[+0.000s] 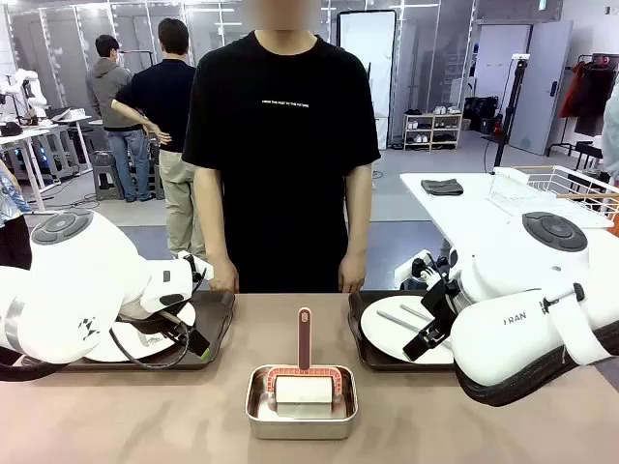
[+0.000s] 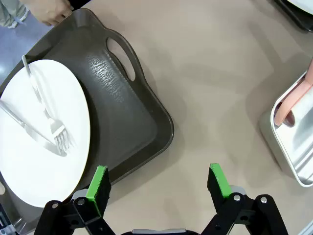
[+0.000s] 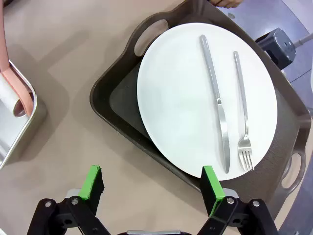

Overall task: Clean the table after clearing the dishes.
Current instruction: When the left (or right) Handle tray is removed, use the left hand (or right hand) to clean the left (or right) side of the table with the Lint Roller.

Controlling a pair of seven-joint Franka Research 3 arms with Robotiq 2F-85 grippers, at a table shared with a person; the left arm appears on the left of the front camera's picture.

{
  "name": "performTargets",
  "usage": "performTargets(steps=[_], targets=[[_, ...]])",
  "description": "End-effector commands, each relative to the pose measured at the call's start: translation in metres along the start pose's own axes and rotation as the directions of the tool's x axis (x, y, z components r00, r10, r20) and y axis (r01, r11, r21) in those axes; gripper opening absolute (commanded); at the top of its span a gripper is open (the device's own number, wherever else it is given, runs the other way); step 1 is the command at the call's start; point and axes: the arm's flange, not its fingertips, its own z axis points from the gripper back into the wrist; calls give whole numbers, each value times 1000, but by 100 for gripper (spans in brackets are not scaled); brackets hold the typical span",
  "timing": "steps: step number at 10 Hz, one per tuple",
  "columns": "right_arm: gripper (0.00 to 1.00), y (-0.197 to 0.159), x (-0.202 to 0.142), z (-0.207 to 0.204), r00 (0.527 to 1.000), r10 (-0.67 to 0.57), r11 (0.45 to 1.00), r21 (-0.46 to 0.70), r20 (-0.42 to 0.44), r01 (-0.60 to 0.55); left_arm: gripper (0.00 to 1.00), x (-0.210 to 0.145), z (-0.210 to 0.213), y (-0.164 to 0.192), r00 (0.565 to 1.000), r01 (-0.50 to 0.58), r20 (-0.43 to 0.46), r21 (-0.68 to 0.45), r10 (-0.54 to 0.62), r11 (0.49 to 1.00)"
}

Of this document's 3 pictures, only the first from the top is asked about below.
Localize wooden shoe rack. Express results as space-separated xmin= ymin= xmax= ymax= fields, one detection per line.
xmin=402 ymin=111 xmax=464 ymax=152

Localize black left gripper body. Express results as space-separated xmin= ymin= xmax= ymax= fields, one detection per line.
xmin=162 ymin=308 xmax=197 ymax=344

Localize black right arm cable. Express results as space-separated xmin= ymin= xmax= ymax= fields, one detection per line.
xmin=453 ymin=333 xmax=619 ymax=408

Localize pink lint roller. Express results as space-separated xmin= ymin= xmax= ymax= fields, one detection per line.
xmin=264 ymin=307 xmax=350 ymax=421

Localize person in black t-shirt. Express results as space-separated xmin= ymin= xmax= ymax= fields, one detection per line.
xmin=182 ymin=0 xmax=382 ymax=295

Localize white cutlery holder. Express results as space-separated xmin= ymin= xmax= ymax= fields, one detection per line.
xmin=492 ymin=166 xmax=532 ymax=186

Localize white round plate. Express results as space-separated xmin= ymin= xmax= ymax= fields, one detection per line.
xmin=84 ymin=300 xmax=198 ymax=363
xmin=360 ymin=294 xmax=456 ymax=366

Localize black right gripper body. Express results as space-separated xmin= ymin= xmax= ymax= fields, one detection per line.
xmin=419 ymin=277 xmax=460 ymax=340

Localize white side table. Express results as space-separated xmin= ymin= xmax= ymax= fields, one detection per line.
xmin=393 ymin=171 xmax=619 ymax=291

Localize person's left hand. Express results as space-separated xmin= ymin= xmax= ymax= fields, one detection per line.
xmin=337 ymin=256 xmax=368 ymax=295

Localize silver metal knife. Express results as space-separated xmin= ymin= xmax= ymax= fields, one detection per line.
xmin=376 ymin=309 xmax=429 ymax=338

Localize person in patterned blue shirt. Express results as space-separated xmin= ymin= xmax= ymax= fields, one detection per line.
xmin=0 ymin=159 xmax=33 ymax=272

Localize metal rectangular tin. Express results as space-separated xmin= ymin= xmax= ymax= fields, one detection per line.
xmin=245 ymin=364 xmax=360 ymax=441

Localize grey step stool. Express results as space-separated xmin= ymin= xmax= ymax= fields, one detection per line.
xmin=90 ymin=150 xmax=126 ymax=202

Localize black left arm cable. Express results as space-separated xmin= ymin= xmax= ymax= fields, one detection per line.
xmin=0 ymin=306 xmax=194 ymax=384

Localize grey door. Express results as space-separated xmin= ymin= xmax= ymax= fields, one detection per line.
xmin=508 ymin=19 xmax=575 ymax=158

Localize person in dark polo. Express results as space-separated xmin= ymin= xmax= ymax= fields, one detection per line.
xmin=111 ymin=17 xmax=210 ymax=262

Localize silver metal fork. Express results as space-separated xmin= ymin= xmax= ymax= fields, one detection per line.
xmin=399 ymin=304 xmax=432 ymax=324

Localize black tripod stand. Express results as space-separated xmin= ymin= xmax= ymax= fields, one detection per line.
xmin=483 ymin=53 xmax=532 ymax=171

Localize white screen with black frame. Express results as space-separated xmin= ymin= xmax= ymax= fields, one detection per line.
xmin=336 ymin=9 xmax=398 ymax=152

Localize person's right hand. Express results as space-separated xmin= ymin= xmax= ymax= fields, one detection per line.
xmin=206 ymin=260 xmax=241 ymax=295

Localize black bag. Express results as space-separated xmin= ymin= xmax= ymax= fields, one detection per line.
xmin=462 ymin=96 xmax=500 ymax=135

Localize white wire dish rack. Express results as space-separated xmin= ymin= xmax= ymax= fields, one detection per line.
xmin=486 ymin=164 xmax=619 ymax=230

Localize person in grey hoodie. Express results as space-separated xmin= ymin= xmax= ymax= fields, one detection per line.
xmin=85 ymin=34 xmax=157 ymax=204

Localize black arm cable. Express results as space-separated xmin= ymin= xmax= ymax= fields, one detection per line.
xmin=453 ymin=333 xmax=619 ymax=408
xmin=0 ymin=306 xmax=194 ymax=384

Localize red jacket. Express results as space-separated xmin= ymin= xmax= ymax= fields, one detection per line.
xmin=558 ymin=61 xmax=587 ymax=121

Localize dark brown serving tray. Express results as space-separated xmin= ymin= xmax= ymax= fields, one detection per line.
xmin=347 ymin=289 xmax=460 ymax=373
xmin=57 ymin=289 xmax=237 ymax=373

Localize black clothes rack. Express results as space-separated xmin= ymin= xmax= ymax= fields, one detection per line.
xmin=545 ymin=52 xmax=619 ymax=159

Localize person's left forearm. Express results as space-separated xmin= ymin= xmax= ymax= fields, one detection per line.
xmin=341 ymin=205 xmax=373 ymax=262

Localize white desk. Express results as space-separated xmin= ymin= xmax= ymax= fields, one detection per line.
xmin=0 ymin=113 xmax=94 ymax=215

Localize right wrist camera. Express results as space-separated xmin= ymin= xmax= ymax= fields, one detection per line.
xmin=409 ymin=248 xmax=459 ymax=291

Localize dark coat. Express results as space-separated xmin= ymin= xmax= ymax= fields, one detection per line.
xmin=574 ymin=61 xmax=619 ymax=138

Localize person's right forearm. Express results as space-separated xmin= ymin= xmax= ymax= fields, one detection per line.
xmin=195 ymin=205 xmax=232 ymax=266

